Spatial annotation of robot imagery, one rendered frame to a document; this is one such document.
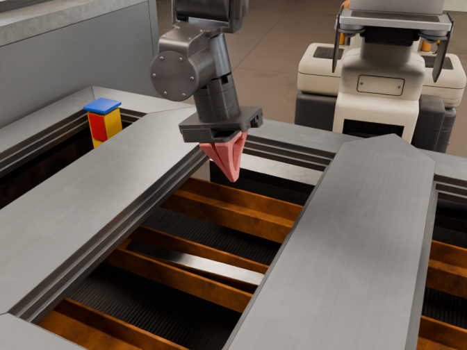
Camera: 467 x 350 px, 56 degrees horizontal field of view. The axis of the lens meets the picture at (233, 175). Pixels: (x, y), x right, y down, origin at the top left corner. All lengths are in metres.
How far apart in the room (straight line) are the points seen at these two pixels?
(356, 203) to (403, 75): 0.61
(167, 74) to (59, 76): 0.75
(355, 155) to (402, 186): 0.12
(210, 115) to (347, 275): 0.28
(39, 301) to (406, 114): 1.01
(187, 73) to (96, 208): 0.34
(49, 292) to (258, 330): 0.29
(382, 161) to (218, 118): 0.41
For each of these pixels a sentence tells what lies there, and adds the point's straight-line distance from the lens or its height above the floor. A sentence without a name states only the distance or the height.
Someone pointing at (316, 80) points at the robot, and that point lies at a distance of 1.59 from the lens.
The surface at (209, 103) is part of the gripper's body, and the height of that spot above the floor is 1.06.
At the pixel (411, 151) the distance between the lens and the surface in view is 0.95.
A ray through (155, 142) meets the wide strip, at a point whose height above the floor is 0.85.
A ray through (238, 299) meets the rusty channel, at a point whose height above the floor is 0.71.
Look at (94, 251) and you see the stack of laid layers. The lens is 0.70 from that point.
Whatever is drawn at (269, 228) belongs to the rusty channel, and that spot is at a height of 0.71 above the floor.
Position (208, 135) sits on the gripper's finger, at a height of 1.02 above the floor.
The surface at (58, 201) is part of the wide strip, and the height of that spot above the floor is 0.85.
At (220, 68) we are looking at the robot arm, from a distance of 0.57.
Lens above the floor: 1.28
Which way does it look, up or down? 32 degrees down
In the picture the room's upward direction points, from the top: straight up
